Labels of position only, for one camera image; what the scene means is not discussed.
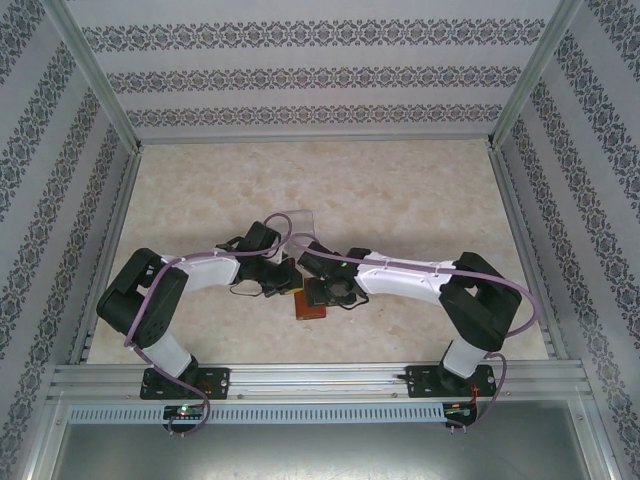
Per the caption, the brown leather card holder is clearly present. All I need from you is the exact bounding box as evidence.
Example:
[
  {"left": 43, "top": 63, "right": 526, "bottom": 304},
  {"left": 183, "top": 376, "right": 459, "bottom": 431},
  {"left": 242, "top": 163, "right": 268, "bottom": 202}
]
[{"left": 292, "top": 288, "right": 330, "bottom": 321}]

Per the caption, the clear acrylic box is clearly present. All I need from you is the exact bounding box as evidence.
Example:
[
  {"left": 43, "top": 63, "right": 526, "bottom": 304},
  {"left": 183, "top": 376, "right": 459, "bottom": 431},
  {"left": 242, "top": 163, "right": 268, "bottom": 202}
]
[{"left": 285, "top": 209, "right": 320, "bottom": 247}]

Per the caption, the grey sheet metal panel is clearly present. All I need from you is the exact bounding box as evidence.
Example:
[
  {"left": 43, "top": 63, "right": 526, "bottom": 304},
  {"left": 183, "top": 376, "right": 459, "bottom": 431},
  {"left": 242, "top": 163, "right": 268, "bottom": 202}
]
[{"left": 49, "top": 422, "right": 599, "bottom": 480}]

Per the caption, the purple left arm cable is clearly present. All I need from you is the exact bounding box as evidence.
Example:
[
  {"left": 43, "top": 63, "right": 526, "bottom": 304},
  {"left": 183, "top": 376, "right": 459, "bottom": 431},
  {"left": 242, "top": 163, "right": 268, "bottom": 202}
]
[{"left": 123, "top": 212, "right": 296, "bottom": 437}]

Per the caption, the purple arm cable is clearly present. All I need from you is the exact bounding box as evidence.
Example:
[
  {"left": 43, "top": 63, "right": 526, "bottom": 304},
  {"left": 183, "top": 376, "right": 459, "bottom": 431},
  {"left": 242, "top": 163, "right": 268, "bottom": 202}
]
[
  {"left": 292, "top": 230, "right": 539, "bottom": 436},
  {"left": 123, "top": 212, "right": 296, "bottom": 437}
]

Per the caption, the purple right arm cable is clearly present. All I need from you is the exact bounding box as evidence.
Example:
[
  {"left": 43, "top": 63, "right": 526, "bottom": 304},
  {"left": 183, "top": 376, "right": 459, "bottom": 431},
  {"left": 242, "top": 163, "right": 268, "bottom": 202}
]
[{"left": 292, "top": 230, "right": 539, "bottom": 436}]

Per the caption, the wide aluminium mounting rail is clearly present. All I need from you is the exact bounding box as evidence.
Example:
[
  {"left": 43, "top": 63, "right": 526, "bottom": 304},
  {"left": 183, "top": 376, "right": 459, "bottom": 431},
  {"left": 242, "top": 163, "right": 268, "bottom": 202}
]
[{"left": 47, "top": 362, "right": 595, "bottom": 402}]

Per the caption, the thin aluminium table edge rail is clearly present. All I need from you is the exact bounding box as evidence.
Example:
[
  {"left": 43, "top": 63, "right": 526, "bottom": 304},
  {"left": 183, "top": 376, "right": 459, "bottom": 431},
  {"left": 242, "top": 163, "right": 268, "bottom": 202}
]
[{"left": 137, "top": 135, "right": 494, "bottom": 147}]

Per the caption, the slotted grey cable duct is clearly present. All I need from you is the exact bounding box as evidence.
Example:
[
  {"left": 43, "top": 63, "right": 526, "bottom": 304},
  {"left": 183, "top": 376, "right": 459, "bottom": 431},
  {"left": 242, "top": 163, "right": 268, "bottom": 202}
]
[{"left": 67, "top": 402, "right": 447, "bottom": 424}]

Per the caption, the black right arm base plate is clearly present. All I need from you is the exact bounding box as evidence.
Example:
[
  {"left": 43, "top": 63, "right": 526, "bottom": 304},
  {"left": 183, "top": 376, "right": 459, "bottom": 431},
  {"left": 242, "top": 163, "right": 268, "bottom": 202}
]
[{"left": 405, "top": 364, "right": 496, "bottom": 401}]

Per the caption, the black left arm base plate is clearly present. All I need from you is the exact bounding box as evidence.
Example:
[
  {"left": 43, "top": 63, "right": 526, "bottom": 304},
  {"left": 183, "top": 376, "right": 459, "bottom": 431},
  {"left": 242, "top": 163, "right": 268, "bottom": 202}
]
[{"left": 142, "top": 367, "right": 233, "bottom": 402}]

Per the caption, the aluminium table side rail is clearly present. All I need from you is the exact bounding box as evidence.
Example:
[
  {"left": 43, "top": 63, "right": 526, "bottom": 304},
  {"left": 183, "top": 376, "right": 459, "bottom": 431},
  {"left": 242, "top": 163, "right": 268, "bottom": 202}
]
[
  {"left": 69, "top": 144, "right": 145, "bottom": 365},
  {"left": 487, "top": 142, "right": 569, "bottom": 360}
]

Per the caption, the aluminium frame post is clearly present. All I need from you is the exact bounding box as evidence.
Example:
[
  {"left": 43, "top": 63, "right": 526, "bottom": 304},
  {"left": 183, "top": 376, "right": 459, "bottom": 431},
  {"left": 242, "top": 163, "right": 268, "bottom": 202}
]
[
  {"left": 42, "top": 0, "right": 143, "bottom": 151},
  {"left": 489, "top": 0, "right": 585, "bottom": 149}
]

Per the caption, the aluminium frame beam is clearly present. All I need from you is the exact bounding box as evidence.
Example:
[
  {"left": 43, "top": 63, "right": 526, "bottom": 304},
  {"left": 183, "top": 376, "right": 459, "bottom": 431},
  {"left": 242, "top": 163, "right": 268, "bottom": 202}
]
[
  {"left": 569, "top": 394, "right": 631, "bottom": 480},
  {"left": 9, "top": 392, "right": 71, "bottom": 480}
]

